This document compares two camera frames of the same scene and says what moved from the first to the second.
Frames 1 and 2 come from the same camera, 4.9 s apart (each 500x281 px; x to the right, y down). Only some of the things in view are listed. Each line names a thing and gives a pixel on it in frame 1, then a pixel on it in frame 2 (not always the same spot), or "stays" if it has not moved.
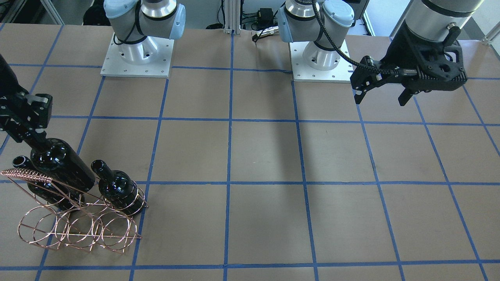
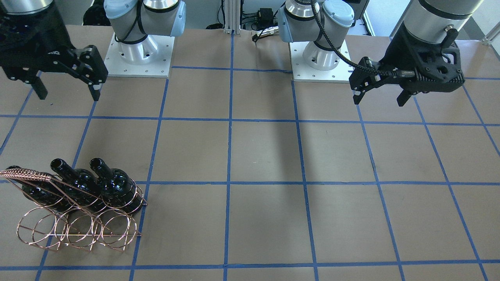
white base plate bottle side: (340, 72) stays
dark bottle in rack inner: (120, 190) stays
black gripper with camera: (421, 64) stays
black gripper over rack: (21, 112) -> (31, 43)
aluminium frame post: (232, 17) stays
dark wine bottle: (54, 159) -> (81, 185)
